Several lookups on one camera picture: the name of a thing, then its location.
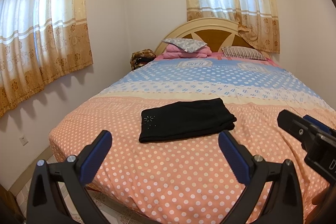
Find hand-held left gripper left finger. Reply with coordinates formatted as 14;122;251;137
27;130;113;224

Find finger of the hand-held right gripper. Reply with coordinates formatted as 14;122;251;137
277;109;320;145
303;115;336;136

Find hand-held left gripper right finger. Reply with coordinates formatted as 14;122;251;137
218;130;304;224

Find black pants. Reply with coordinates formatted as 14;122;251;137
139;98;237;143

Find polka-dot bedspread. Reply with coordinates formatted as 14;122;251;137
49;58;336;224

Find striped pillow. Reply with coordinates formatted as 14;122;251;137
222;46;268;60

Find wooden cabinet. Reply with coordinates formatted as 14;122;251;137
0;184;27;224

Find brown patterned bag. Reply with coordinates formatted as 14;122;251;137
130;49;156;71

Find cream wooden headboard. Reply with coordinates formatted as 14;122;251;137
154;17;271;59

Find pink folded blanket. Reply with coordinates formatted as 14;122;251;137
163;45;212;59

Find grey patterned pillow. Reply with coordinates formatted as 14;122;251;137
161;38;208;53

